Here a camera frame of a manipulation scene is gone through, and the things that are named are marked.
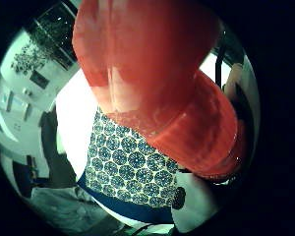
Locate white cup with dark print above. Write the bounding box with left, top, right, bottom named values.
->
left=170, top=170, right=221, bottom=234

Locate dark chair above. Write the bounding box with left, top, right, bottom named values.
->
left=39, top=110, right=78, bottom=190

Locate dark framed window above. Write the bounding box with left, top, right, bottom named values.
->
left=25, top=2, right=81, bottom=71

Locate leafy plant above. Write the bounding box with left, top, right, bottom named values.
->
left=11, top=41, right=51, bottom=75

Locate black cable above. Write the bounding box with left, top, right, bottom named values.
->
left=214, top=30, right=228, bottom=89

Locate dark wall picture frame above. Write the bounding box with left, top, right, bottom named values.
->
left=29, top=70, right=51, bottom=90

